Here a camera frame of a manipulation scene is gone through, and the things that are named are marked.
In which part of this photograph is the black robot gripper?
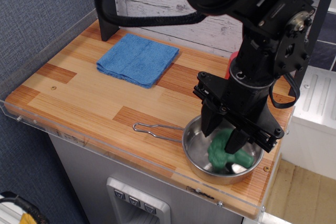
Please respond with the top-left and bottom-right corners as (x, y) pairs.
(193, 63), (284, 154)

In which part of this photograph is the green toy broccoli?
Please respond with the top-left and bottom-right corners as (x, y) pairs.
(207, 128), (254, 172)

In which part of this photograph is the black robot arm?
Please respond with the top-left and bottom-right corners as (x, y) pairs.
(187, 0), (314, 154)

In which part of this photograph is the stainless steel pot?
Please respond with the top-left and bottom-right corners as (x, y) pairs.
(133, 116), (264, 185)

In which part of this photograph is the red plastic cup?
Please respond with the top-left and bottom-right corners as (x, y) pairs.
(225, 51), (238, 80)

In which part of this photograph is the white toy sink unit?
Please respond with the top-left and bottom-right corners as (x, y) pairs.
(280, 66), (335, 179)

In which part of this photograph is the blue folded cloth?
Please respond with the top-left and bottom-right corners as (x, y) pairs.
(97, 33), (179, 89)

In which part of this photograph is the silver dispenser button panel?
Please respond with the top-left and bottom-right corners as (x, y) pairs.
(106, 177), (171, 223)

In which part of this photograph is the grey toy fridge cabinet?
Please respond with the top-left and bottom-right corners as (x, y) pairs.
(50, 135), (243, 223)

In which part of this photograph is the yellow and black object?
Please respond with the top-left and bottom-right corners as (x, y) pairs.
(1, 196), (50, 223)

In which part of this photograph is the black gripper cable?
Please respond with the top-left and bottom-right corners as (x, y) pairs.
(268, 73), (301, 109)

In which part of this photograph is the thick black braided cable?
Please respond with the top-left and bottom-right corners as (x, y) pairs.
(96, 0), (208, 28)

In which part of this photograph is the black right frame post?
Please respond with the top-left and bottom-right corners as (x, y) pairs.
(295, 0), (335, 85)

